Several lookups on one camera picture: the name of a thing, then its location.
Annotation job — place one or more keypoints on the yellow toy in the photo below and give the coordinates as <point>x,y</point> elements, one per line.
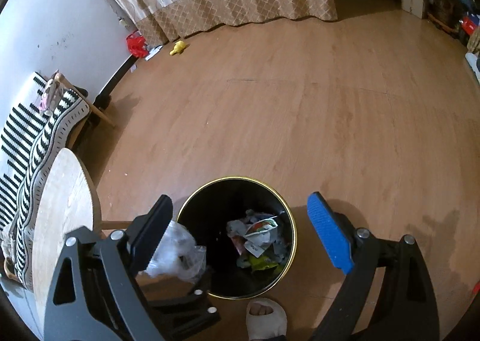
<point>178,49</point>

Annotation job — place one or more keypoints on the red printed packet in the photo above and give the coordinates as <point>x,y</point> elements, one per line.
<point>258,228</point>

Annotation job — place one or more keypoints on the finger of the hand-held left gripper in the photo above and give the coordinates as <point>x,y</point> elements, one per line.
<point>195,294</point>

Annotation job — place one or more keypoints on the black gold-rimmed trash bin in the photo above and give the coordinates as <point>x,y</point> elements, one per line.
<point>210,205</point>

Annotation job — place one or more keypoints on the wooden frame sofa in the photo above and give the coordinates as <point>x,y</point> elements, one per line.
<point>99,113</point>

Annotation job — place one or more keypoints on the red plastic bag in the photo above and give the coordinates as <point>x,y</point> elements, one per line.
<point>135,46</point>

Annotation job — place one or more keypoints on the white paper sheet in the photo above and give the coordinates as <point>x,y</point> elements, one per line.
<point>153,52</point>

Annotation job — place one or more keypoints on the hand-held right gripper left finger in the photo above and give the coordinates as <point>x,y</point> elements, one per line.
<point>150,236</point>

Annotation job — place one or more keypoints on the clear plastic bag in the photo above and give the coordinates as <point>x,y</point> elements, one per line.
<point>176,247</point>

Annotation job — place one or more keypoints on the white slipper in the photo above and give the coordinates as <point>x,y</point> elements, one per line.
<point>270,326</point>

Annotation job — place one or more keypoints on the pink printed pillow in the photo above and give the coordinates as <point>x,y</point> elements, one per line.
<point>48,97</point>

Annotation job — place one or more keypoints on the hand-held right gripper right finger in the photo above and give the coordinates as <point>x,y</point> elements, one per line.
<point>330,236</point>

